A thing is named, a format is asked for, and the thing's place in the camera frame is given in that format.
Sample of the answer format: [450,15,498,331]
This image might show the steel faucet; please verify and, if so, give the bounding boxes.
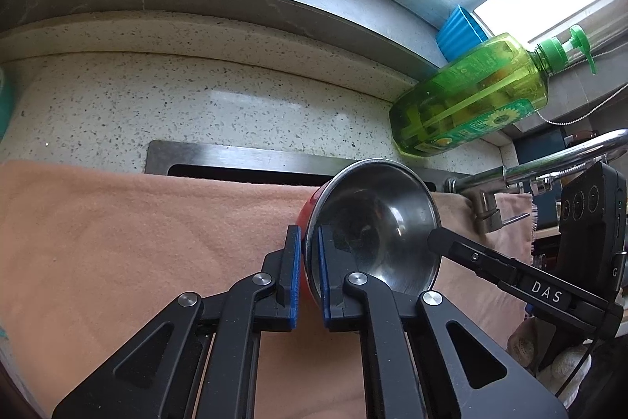
[444,129,628,233]

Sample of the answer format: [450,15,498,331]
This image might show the teal cable reel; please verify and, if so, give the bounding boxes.
[0,66,15,140]

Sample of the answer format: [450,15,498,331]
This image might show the red bowl steel inside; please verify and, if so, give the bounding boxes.
[294,159,441,307]

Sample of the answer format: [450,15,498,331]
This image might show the pink towel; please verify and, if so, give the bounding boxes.
[0,160,535,419]

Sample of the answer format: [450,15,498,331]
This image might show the person's right hand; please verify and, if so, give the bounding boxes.
[508,318,597,407]

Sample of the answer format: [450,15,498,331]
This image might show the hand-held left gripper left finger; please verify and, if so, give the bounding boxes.
[51,225,301,419]

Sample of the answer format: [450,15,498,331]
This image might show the blue ribbed container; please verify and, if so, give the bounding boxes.
[436,5,490,64]

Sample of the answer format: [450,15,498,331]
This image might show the metal bead chain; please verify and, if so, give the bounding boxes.
[535,82,628,125]

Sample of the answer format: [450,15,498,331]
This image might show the steel slot plate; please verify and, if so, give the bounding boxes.
[146,141,472,191]

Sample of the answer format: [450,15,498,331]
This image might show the green dish soap bottle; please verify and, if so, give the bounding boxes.
[389,25,597,158]

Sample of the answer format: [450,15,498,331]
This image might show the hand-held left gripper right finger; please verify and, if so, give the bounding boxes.
[318,225,572,419]

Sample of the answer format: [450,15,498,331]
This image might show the blue knife holder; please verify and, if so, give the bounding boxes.
[515,127,567,165]

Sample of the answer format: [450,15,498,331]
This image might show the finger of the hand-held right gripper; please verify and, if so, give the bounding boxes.
[427,227,624,344]

